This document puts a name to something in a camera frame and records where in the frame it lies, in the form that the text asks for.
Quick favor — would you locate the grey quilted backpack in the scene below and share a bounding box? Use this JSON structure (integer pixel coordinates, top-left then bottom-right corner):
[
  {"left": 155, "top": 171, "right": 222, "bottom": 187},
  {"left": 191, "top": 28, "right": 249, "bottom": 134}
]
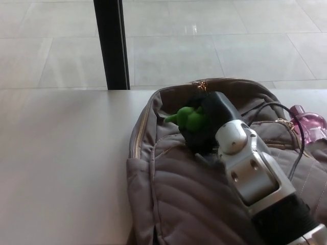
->
[{"left": 126, "top": 78, "right": 327, "bottom": 245}]

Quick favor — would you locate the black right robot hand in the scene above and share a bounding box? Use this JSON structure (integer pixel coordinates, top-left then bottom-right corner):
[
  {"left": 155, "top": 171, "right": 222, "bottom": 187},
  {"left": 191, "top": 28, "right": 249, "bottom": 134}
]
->
[{"left": 178, "top": 91, "right": 242, "bottom": 157}]

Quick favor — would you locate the black window frame post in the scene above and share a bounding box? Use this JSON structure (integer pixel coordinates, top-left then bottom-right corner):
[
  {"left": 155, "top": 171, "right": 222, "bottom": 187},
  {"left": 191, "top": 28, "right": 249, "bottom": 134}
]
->
[{"left": 93, "top": 0, "right": 131, "bottom": 91}]

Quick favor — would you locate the pink transparent bottle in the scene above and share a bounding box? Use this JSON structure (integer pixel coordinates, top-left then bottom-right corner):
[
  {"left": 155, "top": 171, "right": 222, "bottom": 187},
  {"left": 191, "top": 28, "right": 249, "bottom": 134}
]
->
[{"left": 288, "top": 104, "right": 327, "bottom": 145}]

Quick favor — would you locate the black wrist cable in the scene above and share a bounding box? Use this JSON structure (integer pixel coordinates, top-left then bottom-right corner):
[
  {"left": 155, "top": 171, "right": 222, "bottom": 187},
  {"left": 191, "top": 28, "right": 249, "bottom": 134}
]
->
[{"left": 251, "top": 102, "right": 311, "bottom": 180}]

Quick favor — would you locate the green toy keychain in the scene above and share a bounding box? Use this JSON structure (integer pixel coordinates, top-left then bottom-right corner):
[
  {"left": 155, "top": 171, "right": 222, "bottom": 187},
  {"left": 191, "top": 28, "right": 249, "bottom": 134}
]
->
[{"left": 165, "top": 105, "right": 205, "bottom": 133}]

